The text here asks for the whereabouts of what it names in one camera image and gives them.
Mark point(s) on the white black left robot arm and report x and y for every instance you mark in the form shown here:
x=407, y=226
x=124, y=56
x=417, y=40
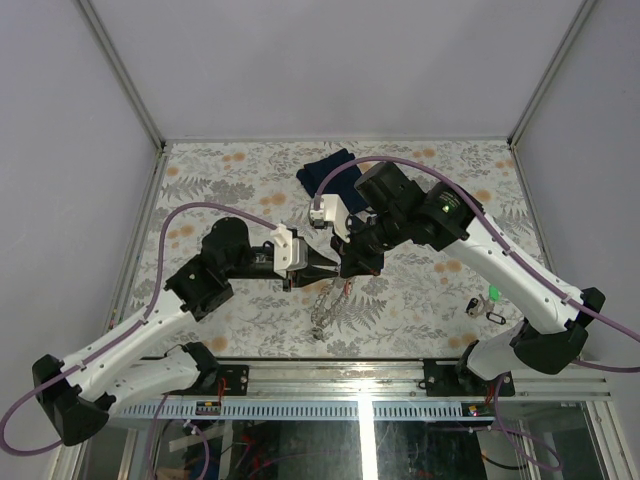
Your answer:
x=80, y=392

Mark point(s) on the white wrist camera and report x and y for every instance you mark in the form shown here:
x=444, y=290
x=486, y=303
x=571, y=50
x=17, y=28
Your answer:
x=328, y=210
x=290, y=251

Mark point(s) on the green key tag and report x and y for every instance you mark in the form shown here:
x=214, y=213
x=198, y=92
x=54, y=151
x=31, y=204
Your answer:
x=494, y=295

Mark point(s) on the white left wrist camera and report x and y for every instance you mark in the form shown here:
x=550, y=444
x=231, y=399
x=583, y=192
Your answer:
x=290, y=251

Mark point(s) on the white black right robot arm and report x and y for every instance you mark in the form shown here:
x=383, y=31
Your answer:
x=556, y=314

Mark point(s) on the silver key black tag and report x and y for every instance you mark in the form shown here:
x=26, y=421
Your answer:
x=479, y=307

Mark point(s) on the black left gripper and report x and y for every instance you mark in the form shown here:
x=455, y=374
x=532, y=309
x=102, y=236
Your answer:
x=315, y=271

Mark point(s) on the steel disc with keyrings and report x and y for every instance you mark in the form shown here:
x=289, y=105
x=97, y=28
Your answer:
x=327, y=306

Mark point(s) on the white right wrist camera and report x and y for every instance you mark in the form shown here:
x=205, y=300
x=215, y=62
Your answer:
x=328, y=210

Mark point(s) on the aluminium mounting rail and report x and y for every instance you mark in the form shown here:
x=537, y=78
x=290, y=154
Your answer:
x=390, y=379

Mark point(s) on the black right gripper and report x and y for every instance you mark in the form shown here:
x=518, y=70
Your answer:
x=353, y=260

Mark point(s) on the white slotted cable duct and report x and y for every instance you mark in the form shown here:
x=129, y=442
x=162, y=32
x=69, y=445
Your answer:
x=296, y=410

